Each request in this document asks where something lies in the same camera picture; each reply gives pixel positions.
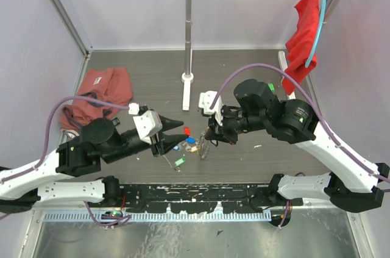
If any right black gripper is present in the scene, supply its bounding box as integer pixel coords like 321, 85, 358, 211
205, 103, 268, 145

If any metal keyring with yellow grip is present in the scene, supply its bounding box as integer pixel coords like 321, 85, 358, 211
197, 130, 210, 160

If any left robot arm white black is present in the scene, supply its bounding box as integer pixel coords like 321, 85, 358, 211
1, 116, 187, 214

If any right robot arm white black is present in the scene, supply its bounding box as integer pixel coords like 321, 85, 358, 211
198, 79, 389, 213

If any red key tag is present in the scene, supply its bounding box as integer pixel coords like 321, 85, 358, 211
183, 126, 191, 137

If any blue key tag upper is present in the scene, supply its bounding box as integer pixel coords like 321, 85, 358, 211
186, 137, 196, 145

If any green key tag left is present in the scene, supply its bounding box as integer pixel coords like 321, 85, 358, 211
174, 157, 186, 167

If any green key tag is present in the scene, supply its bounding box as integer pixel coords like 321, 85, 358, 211
174, 157, 186, 167
268, 82, 275, 92

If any green key tag far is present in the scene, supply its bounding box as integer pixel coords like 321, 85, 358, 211
268, 82, 275, 92

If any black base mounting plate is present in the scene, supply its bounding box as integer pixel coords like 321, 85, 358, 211
115, 183, 287, 214

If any dusty pink folded shirt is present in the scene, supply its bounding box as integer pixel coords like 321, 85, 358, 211
60, 67, 133, 133

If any small green-lit circuit board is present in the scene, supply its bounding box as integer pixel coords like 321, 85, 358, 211
101, 210, 123, 219

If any red hanging cloth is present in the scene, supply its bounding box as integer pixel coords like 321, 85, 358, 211
285, 0, 320, 84

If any light blue hanger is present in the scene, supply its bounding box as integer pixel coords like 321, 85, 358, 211
305, 0, 327, 68

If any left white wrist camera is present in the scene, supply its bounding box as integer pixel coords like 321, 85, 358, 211
128, 102, 163, 145

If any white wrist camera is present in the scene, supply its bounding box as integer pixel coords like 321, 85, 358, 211
198, 91, 223, 126
128, 102, 163, 145

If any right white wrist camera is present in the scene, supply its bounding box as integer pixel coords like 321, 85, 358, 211
198, 91, 223, 126

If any white slotted cable duct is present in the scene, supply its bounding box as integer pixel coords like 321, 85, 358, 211
43, 209, 272, 223

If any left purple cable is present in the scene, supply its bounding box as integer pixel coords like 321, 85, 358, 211
0, 96, 132, 231

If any aluminium frame post left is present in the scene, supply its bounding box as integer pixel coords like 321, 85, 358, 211
50, 0, 92, 57

